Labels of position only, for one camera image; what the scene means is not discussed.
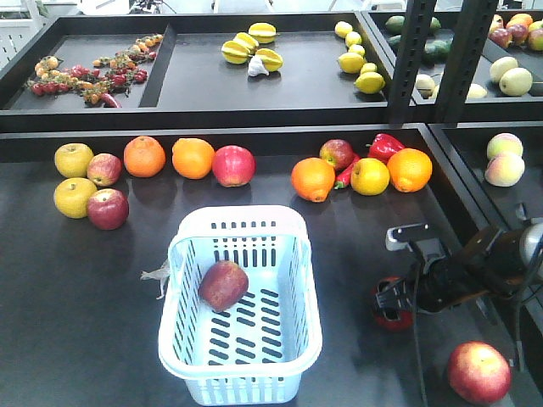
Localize pale peach back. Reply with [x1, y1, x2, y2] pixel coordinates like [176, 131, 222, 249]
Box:
[486, 132, 523, 159]

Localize pale peach front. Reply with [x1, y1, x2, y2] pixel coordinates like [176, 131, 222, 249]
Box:
[484, 152, 525, 187]

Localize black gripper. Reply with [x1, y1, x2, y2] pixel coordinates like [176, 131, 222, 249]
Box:
[375, 239, 490, 321]

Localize pale green pear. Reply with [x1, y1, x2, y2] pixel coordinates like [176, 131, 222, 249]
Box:
[489, 56, 518, 84]
[499, 67, 533, 97]

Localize yellow apple back left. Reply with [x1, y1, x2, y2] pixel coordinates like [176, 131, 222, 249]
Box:
[54, 142, 94, 178]

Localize dark red apple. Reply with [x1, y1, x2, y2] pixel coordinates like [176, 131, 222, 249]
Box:
[371, 276, 413, 332]
[199, 260, 249, 312]

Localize light blue plastic basket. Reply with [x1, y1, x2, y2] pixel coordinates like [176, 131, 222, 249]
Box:
[158, 205, 322, 406]

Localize red yellow apple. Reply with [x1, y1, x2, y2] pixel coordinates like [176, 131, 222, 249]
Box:
[447, 341, 512, 405]

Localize small red apple back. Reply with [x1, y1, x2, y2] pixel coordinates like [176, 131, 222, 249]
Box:
[319, 139, 355, 171]

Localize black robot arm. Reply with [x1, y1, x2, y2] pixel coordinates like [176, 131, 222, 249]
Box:
[372, 223, 542, 331]

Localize black wooden produce stand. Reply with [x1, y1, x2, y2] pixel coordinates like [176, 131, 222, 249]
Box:
[0, 0, 543, 407]

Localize white garlic bulb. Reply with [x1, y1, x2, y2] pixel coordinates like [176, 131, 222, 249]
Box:
[247, 55, 270, 77]

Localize yellow round fruit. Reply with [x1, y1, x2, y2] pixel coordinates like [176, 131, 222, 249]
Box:
[350, 158, 390, 196]

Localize round orange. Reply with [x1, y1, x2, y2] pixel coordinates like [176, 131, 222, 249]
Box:
[387, 148, 433, 192]

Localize pale green pear back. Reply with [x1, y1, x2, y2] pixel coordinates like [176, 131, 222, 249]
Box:
[489, 56, 518, 84]

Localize red apple front left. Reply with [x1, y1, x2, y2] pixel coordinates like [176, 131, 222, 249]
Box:
[87, 188, 129, 231]

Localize small red apple behind gripper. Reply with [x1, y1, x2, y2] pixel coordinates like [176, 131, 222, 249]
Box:
[87, 153, 122, 187]

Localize orange with stem nub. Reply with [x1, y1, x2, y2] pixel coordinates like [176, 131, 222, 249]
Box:
[291, 158, 335, 203]

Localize yellow starfruit top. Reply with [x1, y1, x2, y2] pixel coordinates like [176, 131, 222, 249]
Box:
[248, 22, 277, 44]

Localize orange far left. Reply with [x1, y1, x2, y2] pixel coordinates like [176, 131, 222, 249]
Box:
[123, 136, 166, 178]

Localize yellow fruit left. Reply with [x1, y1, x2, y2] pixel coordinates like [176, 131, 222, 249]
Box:
[53, 177, 98, 219]

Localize pale green pear front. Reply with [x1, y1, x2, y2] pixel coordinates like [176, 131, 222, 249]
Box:
[499, 67, 533, 97]

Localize red chili pepper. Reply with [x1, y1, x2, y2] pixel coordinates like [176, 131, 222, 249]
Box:
[333, 153, 361, 190]

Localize pale peach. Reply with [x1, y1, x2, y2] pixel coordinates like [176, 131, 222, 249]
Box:
[484, 152, 525, 187]
[486, 132, 523, 159]

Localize large red apple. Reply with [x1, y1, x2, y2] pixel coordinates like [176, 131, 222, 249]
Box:
[212, 145, 256, 187]

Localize dark red apple top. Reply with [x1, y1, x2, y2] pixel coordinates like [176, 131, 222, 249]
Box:
[371, 276, 413, 332]

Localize cherry tomato pile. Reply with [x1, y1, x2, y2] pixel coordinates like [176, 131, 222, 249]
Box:
[25, 33, 164, 109]

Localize red bell pepper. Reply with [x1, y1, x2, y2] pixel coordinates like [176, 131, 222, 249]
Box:
[367, 133, 405, 164]

